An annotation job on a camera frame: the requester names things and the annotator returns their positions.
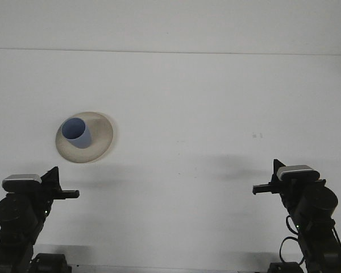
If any pale blue cup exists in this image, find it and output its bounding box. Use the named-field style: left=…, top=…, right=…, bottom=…
left=61, top=118, right=93, bottom=150

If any pale cream round plate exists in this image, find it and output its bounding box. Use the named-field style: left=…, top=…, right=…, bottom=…
left=55, top=111, right=115, bottom=164

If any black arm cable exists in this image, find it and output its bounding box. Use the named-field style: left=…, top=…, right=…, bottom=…
left=280, top=214, right=341, bottom=265

